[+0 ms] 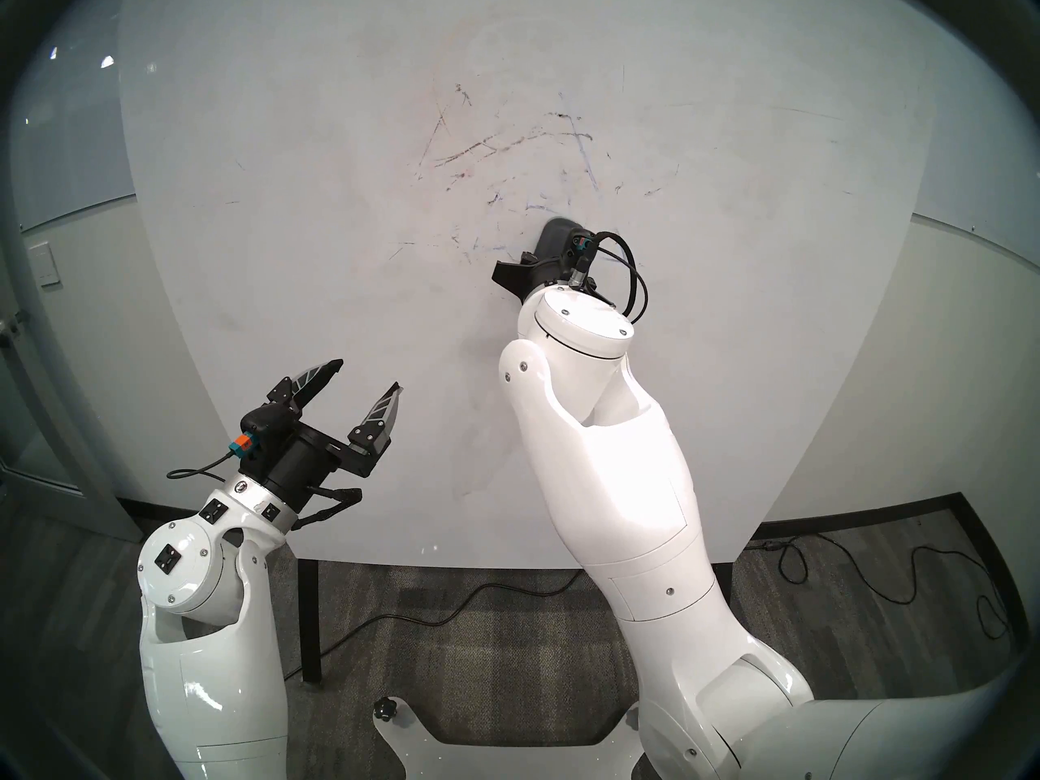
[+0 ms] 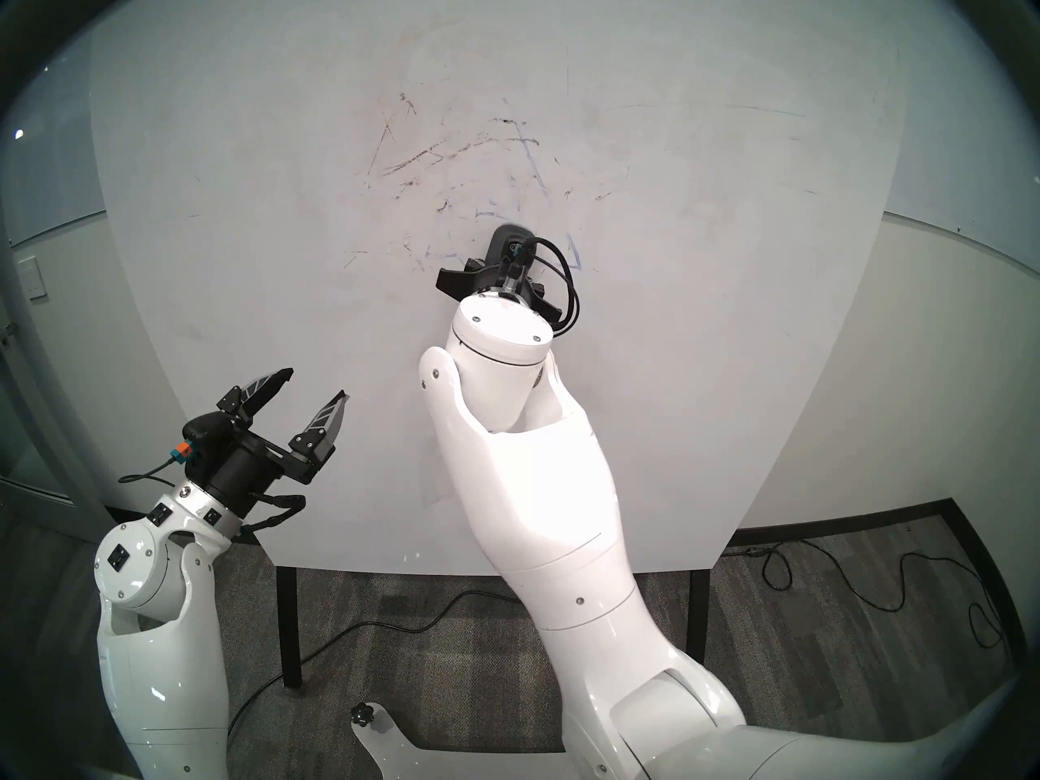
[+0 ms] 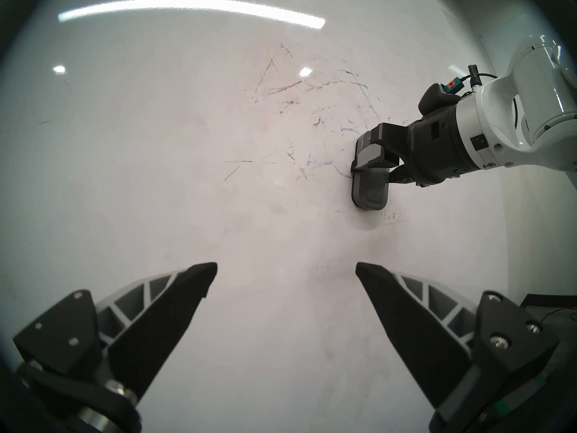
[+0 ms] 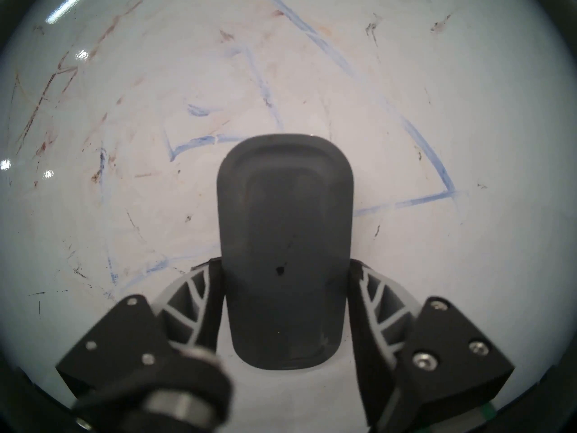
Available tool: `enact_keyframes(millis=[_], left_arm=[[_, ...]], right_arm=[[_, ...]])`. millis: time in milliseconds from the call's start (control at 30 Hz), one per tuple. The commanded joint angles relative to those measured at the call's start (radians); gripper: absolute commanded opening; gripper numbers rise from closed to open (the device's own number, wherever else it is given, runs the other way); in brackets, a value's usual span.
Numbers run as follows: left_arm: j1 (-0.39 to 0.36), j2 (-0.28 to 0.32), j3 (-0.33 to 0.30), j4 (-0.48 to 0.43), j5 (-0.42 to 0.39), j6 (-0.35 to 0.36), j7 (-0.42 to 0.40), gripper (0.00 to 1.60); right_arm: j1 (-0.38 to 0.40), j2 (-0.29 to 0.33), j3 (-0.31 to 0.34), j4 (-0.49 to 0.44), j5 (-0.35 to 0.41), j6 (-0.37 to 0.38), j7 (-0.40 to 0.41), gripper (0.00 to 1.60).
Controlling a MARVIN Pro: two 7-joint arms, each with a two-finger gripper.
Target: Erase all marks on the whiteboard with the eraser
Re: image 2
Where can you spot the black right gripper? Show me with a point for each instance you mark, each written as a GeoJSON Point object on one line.
{"type": "Point", "coordinates": [475, 281]}

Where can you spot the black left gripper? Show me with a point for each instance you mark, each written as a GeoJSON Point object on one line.
{"type": "Point", "coordinates": [244, 474]}

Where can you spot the dark grey whiteboard eraser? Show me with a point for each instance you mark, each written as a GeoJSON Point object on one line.
{"type": "Point", "coordinates": [508, 236]}

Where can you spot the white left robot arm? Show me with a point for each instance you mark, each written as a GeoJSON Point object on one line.
{"type": "Point", "coordinates": [162, 624]}

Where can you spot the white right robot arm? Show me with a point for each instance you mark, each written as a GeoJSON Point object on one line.
{"type": "Point", "coordinates": [552, 502]}

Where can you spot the white whiteboard table surface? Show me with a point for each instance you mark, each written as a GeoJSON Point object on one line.
{"type": "Point", "coordinates": [691, 177]}

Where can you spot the black base knob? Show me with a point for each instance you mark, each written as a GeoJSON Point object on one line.
{"type": "Point", "coordinates": [362, 715]}

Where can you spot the black table leg with caster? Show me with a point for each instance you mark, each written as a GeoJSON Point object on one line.
{"type": "Point", "coordinates": [699, 616]}

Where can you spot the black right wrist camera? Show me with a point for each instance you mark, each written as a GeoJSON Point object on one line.
{"type": "Point", "coordinates": [516, 254]}

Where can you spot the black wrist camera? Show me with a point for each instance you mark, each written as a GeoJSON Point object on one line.
{"type": "Point", "coordinates": [516, 254]}
{"type": "Point", "coordinates": [203, 433]}

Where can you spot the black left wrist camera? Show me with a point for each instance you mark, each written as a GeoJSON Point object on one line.
{"type": "Point", "coordinates": [203, 433]}

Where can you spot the grey glass door frame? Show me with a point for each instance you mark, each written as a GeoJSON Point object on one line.
{"type": "Point", "coordinates": [81, 494]}

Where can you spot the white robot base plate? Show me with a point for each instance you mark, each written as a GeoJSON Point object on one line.
{"type": "Point", "coordinates": [439, 762]}

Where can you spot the frosted glass wall panel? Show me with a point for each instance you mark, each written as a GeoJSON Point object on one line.
{"type": "Point", "coordinates": [959, 177]}

